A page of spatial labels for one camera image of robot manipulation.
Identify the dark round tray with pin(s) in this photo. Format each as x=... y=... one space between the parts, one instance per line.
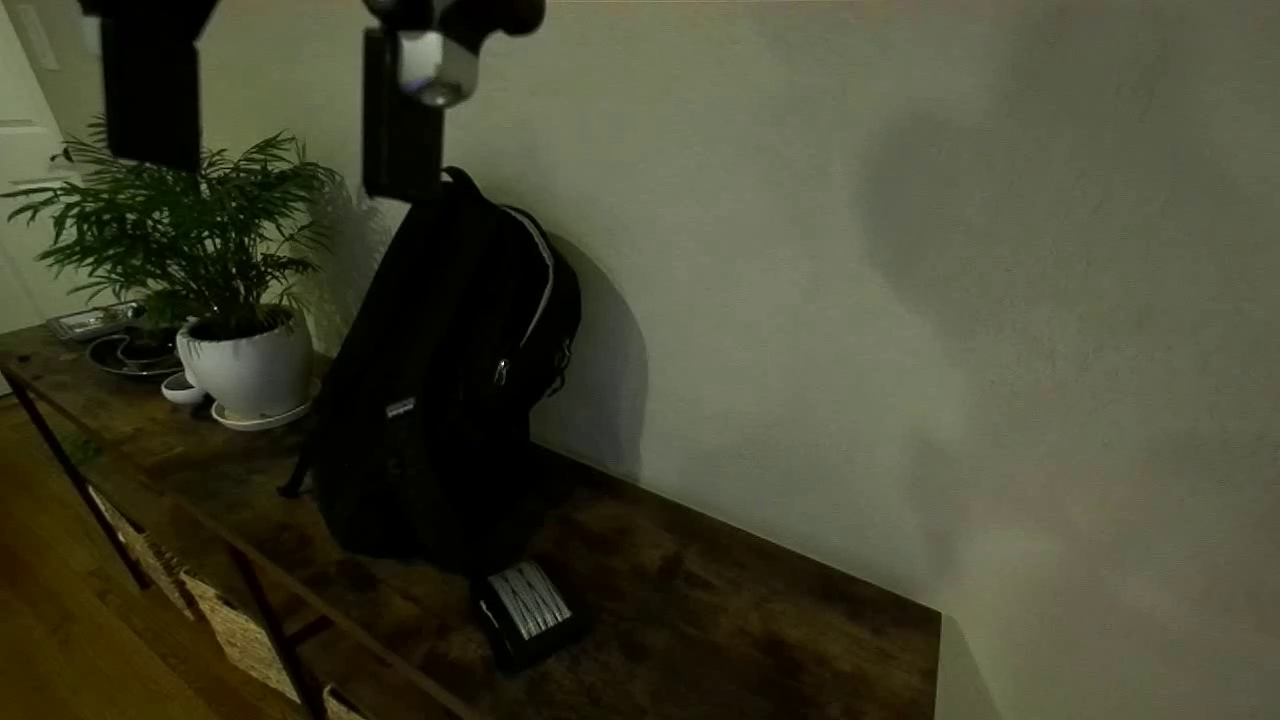
x=139 y=352

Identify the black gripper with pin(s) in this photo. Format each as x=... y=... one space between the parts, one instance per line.
x=398 y=135

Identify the green potted plant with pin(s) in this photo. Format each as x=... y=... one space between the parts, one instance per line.
x=211 y=240

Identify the black backpack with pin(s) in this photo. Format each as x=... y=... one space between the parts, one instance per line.
x=420 y=421

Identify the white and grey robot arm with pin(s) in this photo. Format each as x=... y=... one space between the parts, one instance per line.
x=420 y=59

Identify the white saucer under pot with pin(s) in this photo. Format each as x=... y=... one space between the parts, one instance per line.
x=257 y=421

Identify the dark wooden console table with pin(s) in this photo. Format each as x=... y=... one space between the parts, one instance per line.
x=621 y=604

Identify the white plant pot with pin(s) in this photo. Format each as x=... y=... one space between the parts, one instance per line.
x=250 y=365

